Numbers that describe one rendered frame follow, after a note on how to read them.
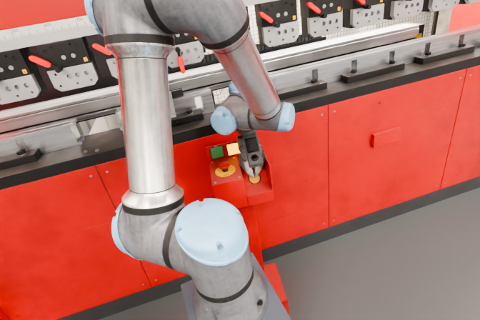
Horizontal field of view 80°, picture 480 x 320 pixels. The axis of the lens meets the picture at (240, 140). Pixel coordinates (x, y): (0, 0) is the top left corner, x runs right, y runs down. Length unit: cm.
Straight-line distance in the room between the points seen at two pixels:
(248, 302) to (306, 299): 100
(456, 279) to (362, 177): 60
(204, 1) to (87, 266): 130
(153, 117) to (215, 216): 20
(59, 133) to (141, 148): 81
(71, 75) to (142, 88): 71
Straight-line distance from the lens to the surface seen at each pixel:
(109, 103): 151
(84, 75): 120
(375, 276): 169
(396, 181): 181
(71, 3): 118
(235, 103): 79
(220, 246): 48
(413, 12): 160
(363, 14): 143
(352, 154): 151
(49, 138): 133
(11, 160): 135
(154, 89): 52
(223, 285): 54
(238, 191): 99
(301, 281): 164
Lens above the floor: 134
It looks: 28 degrees down
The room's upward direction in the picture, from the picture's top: 10 degrees counter-clockwise
